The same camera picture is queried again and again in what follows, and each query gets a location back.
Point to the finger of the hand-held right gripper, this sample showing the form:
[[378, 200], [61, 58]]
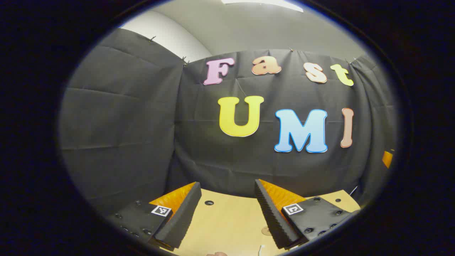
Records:
[[387, 158]]

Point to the black backdrop cloth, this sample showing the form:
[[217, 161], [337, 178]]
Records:
[[142, 124]]

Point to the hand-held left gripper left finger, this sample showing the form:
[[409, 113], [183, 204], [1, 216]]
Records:
[[181, 217]]

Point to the wooden desktop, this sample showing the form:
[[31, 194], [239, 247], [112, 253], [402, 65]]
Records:
[[227, 220]]

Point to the round cork coaster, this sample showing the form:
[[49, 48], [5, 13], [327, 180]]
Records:
[[266, 231]]

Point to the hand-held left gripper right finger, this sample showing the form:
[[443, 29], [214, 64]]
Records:
[[275, 224]]

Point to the ceiling light panel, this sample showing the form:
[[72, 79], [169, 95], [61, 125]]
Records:
[[263, 3]]

